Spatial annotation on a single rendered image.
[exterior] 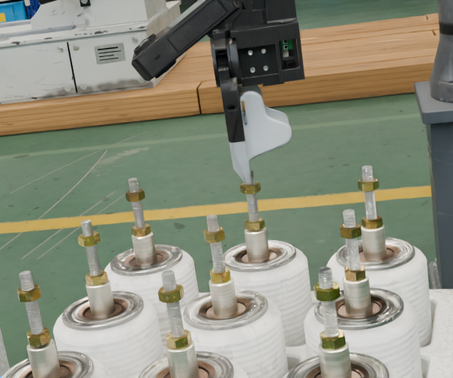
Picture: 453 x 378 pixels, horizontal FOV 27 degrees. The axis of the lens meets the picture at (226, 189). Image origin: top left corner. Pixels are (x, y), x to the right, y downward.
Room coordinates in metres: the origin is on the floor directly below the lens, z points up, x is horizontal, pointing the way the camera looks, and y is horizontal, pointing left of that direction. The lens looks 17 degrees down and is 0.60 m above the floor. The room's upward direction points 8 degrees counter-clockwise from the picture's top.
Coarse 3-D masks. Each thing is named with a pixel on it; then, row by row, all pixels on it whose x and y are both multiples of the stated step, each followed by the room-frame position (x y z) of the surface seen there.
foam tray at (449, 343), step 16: (432, 304) 0.87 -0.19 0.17; (448, 304) 0.85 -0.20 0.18; (432, 320) 0.87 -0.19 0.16; (448, 320) 0.82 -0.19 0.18; (432, 336) 0.80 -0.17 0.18; (448, 336) 0.79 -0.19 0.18; (288, 352) 0.80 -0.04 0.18; (304, 352) 0.80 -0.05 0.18; (432, 352) 0.76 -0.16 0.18; (448, 352) 0.76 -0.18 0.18; (288, 368) 0.80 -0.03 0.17; (432, 368) 0.73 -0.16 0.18; (448, 368) 0.73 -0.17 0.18
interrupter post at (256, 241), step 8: (248, 232) 0.87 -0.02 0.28; (256, 232) 0.86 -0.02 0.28; (264, 232) 0.87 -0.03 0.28; (248, 240) 0.87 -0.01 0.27; (256, 240) 0.86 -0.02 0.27; (264, 240) 0.87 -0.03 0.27; (248, 248) 0.87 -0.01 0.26; (256, 248) 0.86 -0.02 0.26; (264, 248) 0.87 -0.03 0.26; (248, 256) 0.87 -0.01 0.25; (256, 256) 0.86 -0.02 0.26; (264, 256) 0.87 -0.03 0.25
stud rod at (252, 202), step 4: (252, 172) 0.87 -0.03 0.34; (252, 176) 0.87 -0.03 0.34; (252, 180) 0.87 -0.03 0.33; (248, 184) 0.87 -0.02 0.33; (248, 196) 0.87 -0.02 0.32; (252, 196) 0.87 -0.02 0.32; (248, 200) 0.87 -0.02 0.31; (252, 200) 0.87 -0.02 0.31; (256, 200) 0.87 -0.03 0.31; (248, 204) 0.87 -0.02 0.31; (252, 204) 0.87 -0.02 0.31; (256, 204) 0.87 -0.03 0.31; (248, 208) 0.87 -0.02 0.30; (252, 208) 0.87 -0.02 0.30; (256, 208) 0.87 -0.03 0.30; (248, 212) 0.87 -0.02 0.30; (252, 212) 0.87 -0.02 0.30; (256, 212) 0.87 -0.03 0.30; (252, 216) 0.87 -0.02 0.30; (256, 216) 0.87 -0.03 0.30; (252, 220) 0.87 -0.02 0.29; (256, 220) 0.87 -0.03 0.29
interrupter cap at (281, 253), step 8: (272, 240) 0.91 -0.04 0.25; (232, 248) 0.90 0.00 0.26; (240, 248) 0.90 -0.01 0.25; (272, 248) 0.89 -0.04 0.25; (280, 248) 0.88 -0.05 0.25; (288, 248) 0.88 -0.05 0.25; (224, 256) 0.88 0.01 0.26; (232, 256) 0.88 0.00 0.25; (240, 256) 0.88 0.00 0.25; (272, 256) 0.87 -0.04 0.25; (280, 256) 0.86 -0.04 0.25; (288, 256) 0.86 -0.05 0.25; (224, 264) 0.86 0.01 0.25; (232, 264) 0.86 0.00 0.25; (240, 264) 0.85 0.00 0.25; (248, 264) 0.85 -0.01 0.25; (256, 264) 0.85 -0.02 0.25; (264, 264) 0.85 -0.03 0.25; (272, 264) 0.84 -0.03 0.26; (280, 264) 0.84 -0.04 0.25
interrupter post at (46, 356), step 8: (48, 344) 0.68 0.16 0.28; (32, 352) 0.67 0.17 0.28; (40, 352) 0.67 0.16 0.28; (48, 352) 0.68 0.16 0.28; (56, 352) 0.69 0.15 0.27; (32, 360) 0.68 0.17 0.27; (40, 360) 0.67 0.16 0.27; (48, 360) 0.68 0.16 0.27; (56, 360) 0.68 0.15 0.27; (32, 368) 0.68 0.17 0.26; (40, 368) 0.67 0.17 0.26; (48, 368) 0.67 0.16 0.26; (56, 368) 0.68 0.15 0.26; (40, 376) 0.67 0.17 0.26; (48, 376) 0.67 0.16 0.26; (56, 376) 0.68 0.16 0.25
